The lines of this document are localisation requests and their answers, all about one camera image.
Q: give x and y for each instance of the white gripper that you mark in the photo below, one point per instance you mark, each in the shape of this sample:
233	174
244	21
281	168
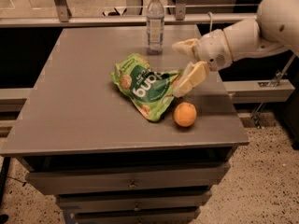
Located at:
213	50

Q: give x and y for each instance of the green rice chip bag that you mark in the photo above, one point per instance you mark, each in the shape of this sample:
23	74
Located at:
151	92

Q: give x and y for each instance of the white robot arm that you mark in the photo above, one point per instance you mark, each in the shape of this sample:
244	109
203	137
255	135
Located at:
273	31

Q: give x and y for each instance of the orange fruit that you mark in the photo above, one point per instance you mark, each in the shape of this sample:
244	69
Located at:
185	114

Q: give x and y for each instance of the clear plastic water bottle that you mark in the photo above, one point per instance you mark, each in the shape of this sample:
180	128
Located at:
155	27

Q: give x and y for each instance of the grey drawer cabinet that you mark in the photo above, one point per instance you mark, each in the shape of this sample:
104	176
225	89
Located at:
85	143

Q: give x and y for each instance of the metal railing frame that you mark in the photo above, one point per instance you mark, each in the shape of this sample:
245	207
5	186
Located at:
75	13

